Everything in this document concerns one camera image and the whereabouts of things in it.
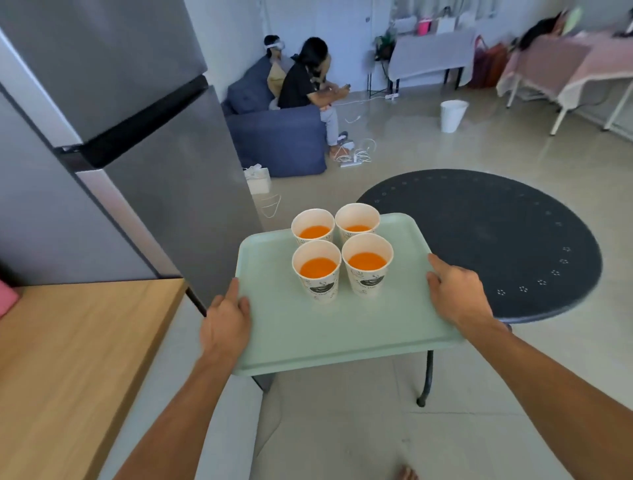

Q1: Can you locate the table with pink cloth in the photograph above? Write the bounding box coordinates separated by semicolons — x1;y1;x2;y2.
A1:
496;32;633;137

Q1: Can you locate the thin white cable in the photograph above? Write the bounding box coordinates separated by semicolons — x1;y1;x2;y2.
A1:
259;194;283;220

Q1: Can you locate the blue sofa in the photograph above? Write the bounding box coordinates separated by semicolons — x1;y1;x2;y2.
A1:
221;54;328;179

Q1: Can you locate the white waste bin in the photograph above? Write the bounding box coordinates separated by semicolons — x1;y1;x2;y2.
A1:
440;100;469;135

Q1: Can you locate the dark grey round table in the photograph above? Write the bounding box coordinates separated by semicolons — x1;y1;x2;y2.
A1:
355;169;604;409

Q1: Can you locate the grey refrigerator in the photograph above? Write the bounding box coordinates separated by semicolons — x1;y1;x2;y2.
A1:
0;0;263;317

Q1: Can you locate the light green plastic tray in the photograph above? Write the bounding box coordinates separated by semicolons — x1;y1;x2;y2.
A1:
232;212;466;378

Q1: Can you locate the person's left hand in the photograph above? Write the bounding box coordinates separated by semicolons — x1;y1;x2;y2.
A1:
199;278;253;369

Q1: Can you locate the table with grey cloth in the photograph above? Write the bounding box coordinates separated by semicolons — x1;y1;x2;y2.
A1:
388;28;477;95

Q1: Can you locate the white cabinet side panel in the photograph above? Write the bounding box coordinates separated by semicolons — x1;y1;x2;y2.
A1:
98;296;264;480

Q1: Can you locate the person's right hand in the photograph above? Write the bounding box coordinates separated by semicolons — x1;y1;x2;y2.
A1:
426;253;497;338

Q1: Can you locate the white cable bundle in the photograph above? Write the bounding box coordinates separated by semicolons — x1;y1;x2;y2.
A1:
330;137;378;164

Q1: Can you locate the white paper bag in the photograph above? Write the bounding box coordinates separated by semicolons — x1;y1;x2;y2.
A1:
243;164;272;196

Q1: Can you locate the red bag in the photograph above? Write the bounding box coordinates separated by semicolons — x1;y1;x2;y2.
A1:
467;35;510;90

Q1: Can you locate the pink cooler box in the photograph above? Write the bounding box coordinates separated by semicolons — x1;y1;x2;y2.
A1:
0;279;20;320

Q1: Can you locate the person's right forearm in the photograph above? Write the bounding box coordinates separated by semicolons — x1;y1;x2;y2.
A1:
464;318;633;480

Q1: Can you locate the green potted plant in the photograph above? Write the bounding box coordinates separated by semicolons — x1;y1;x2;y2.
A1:
373;29;398;63

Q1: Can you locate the white paper cup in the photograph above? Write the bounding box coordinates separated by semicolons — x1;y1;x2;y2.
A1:
290;208;336;246
342;233;395;299
291;239;343;303
334;202;382;239

